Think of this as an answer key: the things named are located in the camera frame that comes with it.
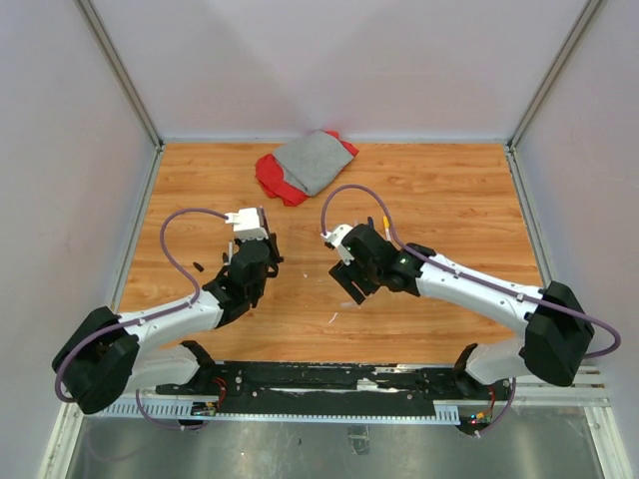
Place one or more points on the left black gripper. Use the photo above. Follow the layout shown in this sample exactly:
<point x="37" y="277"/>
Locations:
<point x="272" y="243"/>

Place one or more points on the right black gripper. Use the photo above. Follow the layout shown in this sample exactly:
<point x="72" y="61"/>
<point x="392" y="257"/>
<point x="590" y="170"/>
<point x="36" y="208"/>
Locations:
<point x="345" y="274"/>

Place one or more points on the white pen yellow end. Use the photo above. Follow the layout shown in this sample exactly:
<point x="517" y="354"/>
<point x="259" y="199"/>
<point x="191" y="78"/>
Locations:
<point x="386" y="226"/>

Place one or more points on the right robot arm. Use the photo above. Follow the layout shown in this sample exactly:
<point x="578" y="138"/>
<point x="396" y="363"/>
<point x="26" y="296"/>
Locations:
<point x="550" y="338"/>

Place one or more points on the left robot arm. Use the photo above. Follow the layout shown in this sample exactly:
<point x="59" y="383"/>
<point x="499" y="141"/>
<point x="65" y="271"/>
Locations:
<point x="111" y="354"/>

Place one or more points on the red cloth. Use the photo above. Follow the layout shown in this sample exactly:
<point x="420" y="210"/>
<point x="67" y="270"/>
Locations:
<point x="270" y="177"/>

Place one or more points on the grey folded cloth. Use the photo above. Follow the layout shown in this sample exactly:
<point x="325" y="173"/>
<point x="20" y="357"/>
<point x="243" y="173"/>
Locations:
<point x="311" y="163"/>

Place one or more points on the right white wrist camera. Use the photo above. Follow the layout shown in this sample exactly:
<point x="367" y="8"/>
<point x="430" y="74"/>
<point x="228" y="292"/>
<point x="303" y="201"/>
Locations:
<point x="333" y="239"/>

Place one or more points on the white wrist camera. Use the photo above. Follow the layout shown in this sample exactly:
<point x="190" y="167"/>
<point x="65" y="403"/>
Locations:
<point x="333" y="239"/>
<point x="248" y="224"/>

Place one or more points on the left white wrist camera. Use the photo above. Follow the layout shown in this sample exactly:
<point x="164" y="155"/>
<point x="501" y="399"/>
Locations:
<point x="248" y="224"/>

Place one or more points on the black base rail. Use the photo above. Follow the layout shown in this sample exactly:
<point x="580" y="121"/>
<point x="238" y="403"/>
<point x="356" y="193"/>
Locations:
<point x="350" y="386"/>

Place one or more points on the grey cable duct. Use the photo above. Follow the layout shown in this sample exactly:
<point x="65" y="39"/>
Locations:
<point x="189" y="410"/>

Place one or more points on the aluminium frame rail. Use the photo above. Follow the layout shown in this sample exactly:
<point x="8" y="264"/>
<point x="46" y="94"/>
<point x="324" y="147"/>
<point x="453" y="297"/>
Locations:
<point x="587" y="390"/>

